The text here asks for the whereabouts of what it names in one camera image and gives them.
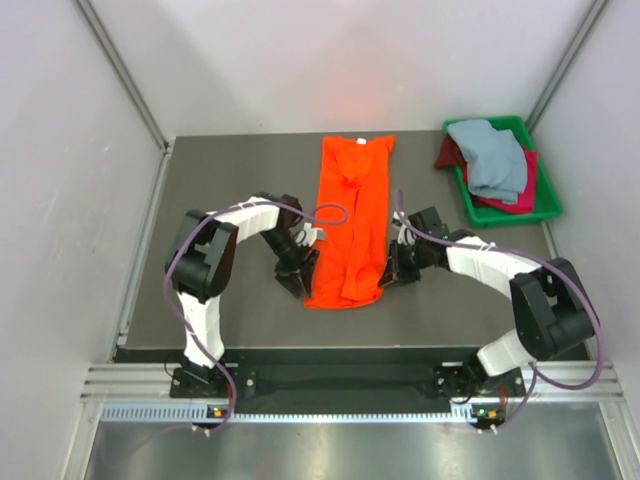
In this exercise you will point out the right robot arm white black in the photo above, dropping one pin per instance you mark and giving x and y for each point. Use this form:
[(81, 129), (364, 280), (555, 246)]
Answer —
[(552, 313)]

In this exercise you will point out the grey slotted cable duct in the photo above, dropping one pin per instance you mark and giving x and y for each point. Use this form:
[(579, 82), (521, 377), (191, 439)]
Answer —
[(205, 414)]

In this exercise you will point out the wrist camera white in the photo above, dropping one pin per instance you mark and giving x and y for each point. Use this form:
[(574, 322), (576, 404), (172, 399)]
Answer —
[(309, 235), (405, 236)]

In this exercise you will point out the grey blue t shirt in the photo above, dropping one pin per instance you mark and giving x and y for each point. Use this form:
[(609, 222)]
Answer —
[(496, 162)]

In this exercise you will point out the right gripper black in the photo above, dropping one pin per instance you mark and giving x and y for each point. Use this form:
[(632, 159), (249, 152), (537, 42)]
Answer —
[(399, 271)]

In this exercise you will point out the magenta t shirt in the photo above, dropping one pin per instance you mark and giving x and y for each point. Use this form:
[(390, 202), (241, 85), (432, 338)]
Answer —
[(526, 199)]

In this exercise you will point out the orange t shirt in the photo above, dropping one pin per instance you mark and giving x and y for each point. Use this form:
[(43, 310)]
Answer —
[(355, 174)]

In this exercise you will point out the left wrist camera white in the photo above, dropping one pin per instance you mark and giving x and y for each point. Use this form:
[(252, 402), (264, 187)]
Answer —
[(309, 235)]

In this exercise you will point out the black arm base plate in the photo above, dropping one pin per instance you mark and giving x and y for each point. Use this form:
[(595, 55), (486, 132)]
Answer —
[(342, 381)]

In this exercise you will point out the aluminium frame rail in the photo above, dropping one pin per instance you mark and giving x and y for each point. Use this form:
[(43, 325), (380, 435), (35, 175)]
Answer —
[(150, 382)]

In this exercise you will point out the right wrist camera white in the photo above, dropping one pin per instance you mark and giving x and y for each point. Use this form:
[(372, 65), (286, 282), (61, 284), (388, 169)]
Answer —
[(405, 236)]

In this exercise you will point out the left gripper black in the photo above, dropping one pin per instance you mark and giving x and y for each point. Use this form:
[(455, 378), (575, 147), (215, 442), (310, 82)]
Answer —
[(287, 273)]

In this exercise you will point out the green plastic bin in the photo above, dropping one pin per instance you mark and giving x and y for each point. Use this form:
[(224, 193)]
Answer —
[(546, 202)]

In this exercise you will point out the dark red t shirt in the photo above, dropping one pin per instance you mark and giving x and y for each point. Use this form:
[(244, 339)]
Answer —
[(450, 155)]

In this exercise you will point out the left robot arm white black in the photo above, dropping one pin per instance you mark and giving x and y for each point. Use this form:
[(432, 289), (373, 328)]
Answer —
[(200, 262)]

